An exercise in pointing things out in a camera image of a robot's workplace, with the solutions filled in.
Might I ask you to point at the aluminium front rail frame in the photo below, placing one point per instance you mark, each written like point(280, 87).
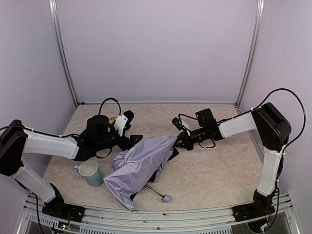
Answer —
point(220, 220)

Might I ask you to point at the woven bamboo tray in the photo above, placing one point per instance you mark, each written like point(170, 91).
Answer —
point(112, 119)

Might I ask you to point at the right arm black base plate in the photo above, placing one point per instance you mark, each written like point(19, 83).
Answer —
point(250, 211)

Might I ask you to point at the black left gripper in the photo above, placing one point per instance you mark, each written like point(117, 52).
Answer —
point(125, 140)

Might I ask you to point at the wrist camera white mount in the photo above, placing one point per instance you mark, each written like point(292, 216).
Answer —
point(123, 121)
point(181, 125)

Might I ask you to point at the right aluminium corner post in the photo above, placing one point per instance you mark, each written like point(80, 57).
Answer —
point(252, 52)

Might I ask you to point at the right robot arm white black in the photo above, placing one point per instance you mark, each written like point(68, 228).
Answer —
point(274, 131)

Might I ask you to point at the light blue plastic pitcher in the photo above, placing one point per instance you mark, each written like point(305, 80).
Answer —
point(90, 172)

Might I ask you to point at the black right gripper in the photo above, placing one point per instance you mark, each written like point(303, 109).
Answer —
point(184, 140)

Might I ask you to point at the aluminium corner post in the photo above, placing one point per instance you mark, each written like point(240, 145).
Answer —
point(252, 52)
point(61, 50)

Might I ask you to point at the lilac folding umbrella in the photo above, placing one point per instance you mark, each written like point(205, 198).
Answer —
point(133, 168)

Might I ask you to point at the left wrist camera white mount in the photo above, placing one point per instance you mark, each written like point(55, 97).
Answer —
point(123, 121)

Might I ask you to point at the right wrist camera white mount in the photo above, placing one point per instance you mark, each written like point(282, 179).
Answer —
point(181, 125)

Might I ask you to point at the left aluminium corner post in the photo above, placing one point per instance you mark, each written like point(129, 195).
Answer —
point(61, 50)

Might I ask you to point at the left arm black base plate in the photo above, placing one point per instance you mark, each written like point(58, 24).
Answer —
point(64, 211)

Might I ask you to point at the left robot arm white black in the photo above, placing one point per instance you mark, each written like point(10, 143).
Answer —
point(17, 140)

